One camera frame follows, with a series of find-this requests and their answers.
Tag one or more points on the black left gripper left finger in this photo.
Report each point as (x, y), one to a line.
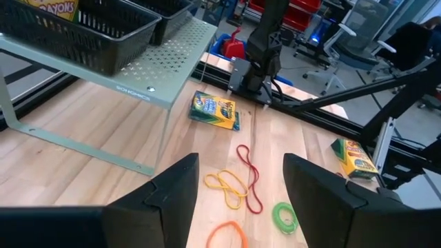
(155, 220)

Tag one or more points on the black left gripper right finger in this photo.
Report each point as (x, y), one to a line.
(320, 213)

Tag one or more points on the green spiral coil keyring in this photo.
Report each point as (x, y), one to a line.
(275, 216)

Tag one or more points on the yellow green crayon box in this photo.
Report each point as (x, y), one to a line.
(356, 160)
(213, 110)
(55, 8)

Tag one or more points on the yellow rubber band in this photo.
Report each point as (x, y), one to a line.
(225, 186)

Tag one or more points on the black plastic mesh basket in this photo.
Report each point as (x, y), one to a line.
(86, 44)
(165, 20)

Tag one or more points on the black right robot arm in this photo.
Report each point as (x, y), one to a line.
(265, 44)

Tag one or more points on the black office chair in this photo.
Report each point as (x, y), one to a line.
(406, 44)

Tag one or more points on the white mesh office chair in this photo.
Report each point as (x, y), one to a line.
(365, 20)

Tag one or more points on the orange rubber band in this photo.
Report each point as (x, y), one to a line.
(227, 224)

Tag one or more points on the red rubber band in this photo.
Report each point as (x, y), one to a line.
(256, 174)

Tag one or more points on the sage green perforated metal riser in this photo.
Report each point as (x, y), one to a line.
(155, 69)

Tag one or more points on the red plastic container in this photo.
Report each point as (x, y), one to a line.
(234, 48)

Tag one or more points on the red storage bin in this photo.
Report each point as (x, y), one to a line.
(303, 15)

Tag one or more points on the person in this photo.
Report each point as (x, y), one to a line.
(435, 41)

